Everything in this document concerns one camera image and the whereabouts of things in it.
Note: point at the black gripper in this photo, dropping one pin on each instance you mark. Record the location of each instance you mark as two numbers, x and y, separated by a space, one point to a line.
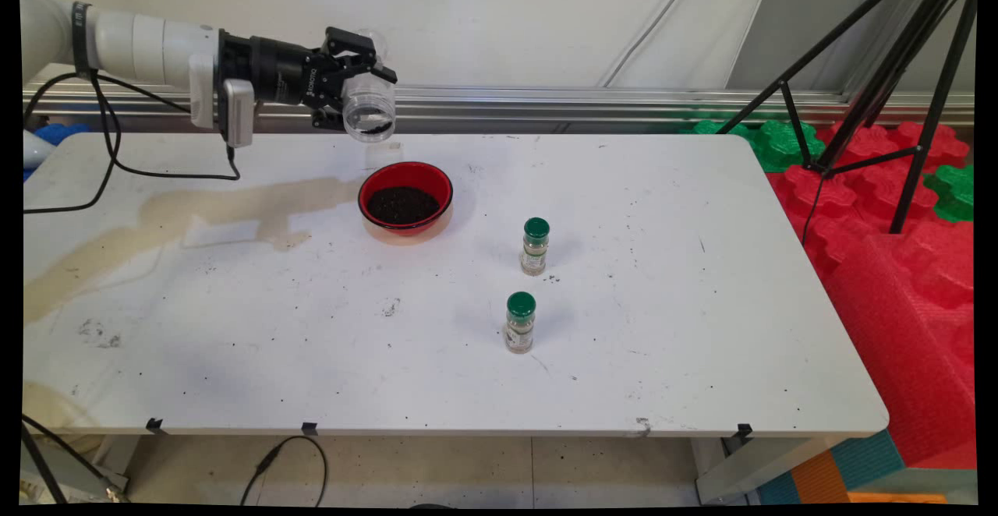
281 72

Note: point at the clear plastic jar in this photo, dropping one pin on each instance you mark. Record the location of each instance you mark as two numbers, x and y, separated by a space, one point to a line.
370 103

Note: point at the black granules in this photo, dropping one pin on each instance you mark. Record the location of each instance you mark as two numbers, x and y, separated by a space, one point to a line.
404 206
374 126

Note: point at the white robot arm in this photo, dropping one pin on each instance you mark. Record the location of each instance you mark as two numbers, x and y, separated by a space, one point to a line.
140 52

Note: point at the red bowl with black rim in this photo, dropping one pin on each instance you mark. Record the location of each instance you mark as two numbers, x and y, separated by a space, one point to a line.
390 177

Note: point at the black granules inside bowl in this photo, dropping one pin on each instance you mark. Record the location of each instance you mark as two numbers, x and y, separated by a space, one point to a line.
404 206

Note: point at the green lidded spice jar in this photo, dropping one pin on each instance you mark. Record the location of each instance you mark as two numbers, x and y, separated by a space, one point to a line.
535 255
520 329

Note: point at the blue object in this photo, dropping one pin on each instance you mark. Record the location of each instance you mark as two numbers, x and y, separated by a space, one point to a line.
62 132

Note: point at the white rounded object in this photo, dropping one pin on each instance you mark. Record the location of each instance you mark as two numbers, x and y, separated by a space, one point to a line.
37 150

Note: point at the green interlocking foam piece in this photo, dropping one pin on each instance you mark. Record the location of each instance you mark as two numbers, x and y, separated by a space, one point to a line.
713 128
953 192
780 146

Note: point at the grey table leg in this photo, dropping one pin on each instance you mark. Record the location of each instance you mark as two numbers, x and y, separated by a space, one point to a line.
756 469
78 477

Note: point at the red interlocking foam piece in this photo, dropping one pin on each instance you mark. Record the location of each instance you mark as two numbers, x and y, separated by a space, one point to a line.
850 204
873 142

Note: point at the black tripod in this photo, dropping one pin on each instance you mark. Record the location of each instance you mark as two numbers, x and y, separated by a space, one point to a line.
889 68

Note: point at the large red foam block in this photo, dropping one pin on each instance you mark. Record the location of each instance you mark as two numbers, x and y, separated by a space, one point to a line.
912 344

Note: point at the teal orange foam mat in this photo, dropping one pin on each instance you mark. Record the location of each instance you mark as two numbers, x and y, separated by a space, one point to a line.
865 461

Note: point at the white grey wrist camera box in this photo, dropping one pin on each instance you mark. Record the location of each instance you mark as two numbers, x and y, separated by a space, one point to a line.
238 111

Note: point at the aluminium rail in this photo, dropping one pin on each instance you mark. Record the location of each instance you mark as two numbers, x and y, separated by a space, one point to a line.
546 99

